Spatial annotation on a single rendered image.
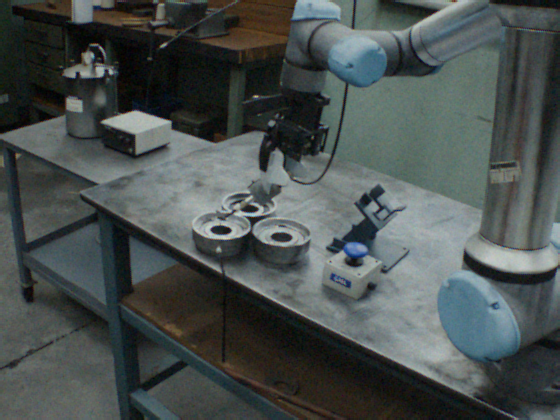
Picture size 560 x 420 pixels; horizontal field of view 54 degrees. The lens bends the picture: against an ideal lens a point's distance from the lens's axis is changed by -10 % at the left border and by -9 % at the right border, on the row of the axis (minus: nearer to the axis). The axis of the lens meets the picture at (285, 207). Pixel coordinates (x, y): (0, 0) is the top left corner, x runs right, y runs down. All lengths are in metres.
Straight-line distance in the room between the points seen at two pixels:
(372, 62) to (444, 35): 0.12
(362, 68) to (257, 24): 2.14
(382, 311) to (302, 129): 0.33
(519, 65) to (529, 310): 0.27
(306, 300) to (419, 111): 1.82
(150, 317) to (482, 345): 0.83
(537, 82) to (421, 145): 2.12
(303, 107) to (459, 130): 1.67
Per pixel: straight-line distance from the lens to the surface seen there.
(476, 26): 0.85
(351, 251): 0.97
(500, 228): 0.66
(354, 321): 0.94
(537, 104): 0.62
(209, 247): 1.05
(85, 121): 1.95
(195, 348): 1.25
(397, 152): 2.78
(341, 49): 0.87
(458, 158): 2.65
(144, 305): 1.37
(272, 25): 2.93
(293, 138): 1.01
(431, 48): 0.91
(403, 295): 1.02
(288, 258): 1.04
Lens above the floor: 1.35
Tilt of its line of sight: 26 degrees down
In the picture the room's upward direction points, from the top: 5 degrees clockwise
